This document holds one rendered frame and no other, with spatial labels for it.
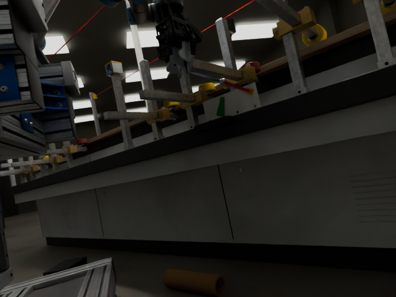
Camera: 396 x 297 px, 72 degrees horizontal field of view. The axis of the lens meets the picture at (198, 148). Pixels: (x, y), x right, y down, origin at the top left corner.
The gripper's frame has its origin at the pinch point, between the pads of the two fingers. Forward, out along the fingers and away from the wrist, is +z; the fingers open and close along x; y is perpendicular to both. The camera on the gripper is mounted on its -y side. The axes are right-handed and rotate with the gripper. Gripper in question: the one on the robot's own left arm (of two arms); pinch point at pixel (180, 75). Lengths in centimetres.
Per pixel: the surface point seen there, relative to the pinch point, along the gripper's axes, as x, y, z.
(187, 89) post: -7.0, 0.6, 5.0
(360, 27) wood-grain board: 1, -69, 4
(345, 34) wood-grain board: 0, -64, 5
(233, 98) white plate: 1.5, -20.6, 16.4
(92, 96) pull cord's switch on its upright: -199, 204, -81
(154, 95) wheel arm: 17.5, 5.5, 10.4
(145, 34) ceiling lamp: -370, 189, -233
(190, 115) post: -7.5, 2.2, 16.5
